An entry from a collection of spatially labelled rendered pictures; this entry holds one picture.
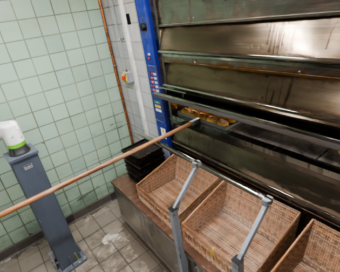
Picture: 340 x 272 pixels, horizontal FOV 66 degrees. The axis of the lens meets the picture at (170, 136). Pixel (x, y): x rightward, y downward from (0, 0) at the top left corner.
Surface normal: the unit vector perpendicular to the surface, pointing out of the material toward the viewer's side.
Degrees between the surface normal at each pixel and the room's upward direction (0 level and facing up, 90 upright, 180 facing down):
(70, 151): 90
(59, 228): 90
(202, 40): 70
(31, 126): 90
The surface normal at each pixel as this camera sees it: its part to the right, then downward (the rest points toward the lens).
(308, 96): -0.79, 0.04
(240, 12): -0.79, 0.37
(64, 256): 0.66, 0.25
